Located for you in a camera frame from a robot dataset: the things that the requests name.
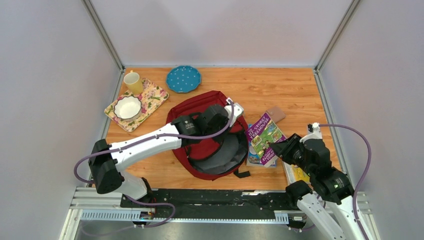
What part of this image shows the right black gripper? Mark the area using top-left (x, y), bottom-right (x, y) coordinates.
top-left (269, 133), bottom-right (314, 177)

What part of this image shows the purple treehouse book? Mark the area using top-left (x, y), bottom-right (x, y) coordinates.
top-left (245, 113), bottom-right (287, 168)

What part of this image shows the red backpack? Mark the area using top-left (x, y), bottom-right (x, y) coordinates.
top-left (166, 90), bottom-right (250, 181)

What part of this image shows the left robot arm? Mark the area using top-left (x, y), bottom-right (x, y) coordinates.
top-left (87, 101), bottom-right (244, 208)

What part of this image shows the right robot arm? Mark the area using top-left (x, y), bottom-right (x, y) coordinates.
top-left (269, 134), bottom-right (373, 240)

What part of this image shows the yellow illustrated book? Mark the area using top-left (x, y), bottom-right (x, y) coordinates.
top-left (283, 162), bottom-right (310, 185)

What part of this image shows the blue comic book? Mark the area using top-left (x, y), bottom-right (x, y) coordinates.
top-left (247, 124), bottom-right (277, 168)

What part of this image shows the brown leather wallet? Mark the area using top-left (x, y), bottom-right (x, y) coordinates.
top-left (265, 106), bottom-right (286, 123)

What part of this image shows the blue polka dot plate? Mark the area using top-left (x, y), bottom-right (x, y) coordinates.
top-left (165, 65), bottom-right (202, 93)

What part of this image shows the floral rectangular tray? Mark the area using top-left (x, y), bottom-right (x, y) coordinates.
top-left (104, 78), bottom-right (169, 133)

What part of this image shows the white scalloped bowl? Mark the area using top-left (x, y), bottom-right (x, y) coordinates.
top-left (113, 96), bottom-right (142, 121)

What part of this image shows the yellow mug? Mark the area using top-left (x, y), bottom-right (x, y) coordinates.
top-left (123, 71), bottom-right (144, 95)

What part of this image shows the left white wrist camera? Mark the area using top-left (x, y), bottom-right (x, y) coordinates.
top-left (224, 97), bottom-right (244, 127)

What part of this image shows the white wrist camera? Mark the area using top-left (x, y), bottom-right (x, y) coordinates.
top-left (224, 97), bottom-right (244, 127)
top-left (300, 122), bottom-right (323, 143)

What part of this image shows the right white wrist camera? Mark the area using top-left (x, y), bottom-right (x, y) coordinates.
top-left (300, 122), bottom-right (323, 143)

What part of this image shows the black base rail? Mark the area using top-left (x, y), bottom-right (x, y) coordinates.
top-left (141, 188), bottom-right (307, 229)

